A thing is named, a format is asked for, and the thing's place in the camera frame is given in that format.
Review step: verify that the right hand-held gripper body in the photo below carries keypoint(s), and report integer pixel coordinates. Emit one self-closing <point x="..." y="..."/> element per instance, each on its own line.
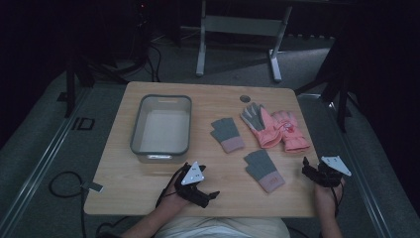
<point x="330" y="173"/>

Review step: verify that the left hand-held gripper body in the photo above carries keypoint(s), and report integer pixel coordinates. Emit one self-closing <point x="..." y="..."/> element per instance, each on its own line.
<point x="193" y="193"/>

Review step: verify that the pink ski glove with print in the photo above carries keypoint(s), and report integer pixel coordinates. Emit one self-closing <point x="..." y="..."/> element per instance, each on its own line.
<point x="292" y="132"/>

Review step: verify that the person's left hand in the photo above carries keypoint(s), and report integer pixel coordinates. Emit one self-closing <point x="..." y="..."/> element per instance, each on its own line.
<point x="175" y="200"/>

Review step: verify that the person's right hand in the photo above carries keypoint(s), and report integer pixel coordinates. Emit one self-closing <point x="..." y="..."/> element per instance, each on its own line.
<point x="327" y="198"/>

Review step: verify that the grey-rimmed translucent plastic bin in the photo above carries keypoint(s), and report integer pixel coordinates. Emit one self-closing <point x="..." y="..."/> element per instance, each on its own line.
<point x="163" y="130"/>

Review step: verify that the grey knit glove pink cuff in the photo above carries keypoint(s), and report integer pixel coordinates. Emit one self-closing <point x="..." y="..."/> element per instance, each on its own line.
<point x="227" y="134"/>
<point x="264" y="170"/>

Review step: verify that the person's white shirt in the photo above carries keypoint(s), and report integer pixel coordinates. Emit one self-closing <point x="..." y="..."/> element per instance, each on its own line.
<point x="224" y="228"/>

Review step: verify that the pink ski glove grey palm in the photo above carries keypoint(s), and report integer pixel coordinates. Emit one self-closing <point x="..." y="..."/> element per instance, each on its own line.
<point x="262" y="127"/>

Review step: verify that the black tripod stand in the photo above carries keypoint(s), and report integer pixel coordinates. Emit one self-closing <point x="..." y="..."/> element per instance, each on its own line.
<point x="336" y="82"/>
<point x="71" y="82"/>

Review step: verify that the metal floor rail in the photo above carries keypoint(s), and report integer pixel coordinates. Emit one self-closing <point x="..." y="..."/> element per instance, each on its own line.
<point x="39" y="162"/>
<point x="356" y="172"/>

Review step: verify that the grey metal stand frame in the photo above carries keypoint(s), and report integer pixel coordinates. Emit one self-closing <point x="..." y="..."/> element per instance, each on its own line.
<point x="241" y="25"/>

